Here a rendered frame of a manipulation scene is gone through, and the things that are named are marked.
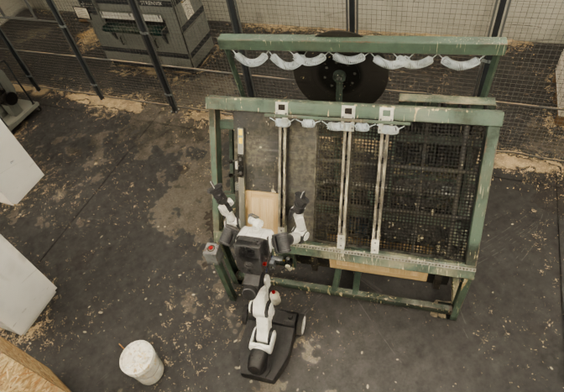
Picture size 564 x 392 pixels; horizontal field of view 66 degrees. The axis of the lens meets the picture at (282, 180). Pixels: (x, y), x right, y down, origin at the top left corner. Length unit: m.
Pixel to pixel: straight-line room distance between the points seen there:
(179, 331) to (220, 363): 0.55
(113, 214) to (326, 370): 3.21
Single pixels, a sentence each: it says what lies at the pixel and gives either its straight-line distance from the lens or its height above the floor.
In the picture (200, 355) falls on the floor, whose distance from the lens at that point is 4.46.
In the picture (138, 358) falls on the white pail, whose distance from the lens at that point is 4.26.
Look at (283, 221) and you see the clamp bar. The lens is 3.67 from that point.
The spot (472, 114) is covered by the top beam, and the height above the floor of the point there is 1.94.
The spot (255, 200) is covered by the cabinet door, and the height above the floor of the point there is 1.17.
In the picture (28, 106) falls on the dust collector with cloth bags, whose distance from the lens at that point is 8.20.
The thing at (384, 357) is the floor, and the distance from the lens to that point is 4.26.
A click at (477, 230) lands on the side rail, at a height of 1.17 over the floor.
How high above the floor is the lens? 4.00
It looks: 47 degrees down
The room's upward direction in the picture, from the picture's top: 11 degrees counter-clockwise
